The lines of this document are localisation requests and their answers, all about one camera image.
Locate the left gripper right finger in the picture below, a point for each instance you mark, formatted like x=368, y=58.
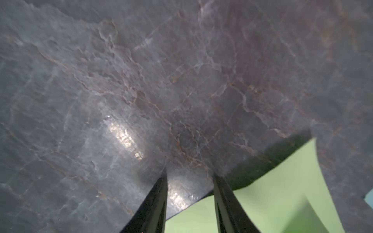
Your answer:
x=231, y=217

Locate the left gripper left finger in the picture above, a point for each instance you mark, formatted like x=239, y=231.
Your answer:
x=151, y=215

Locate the large green paper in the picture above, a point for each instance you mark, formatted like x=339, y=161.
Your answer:
x=292, y=198

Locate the far left blue paper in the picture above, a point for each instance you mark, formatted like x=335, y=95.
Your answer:
x=369, y=198

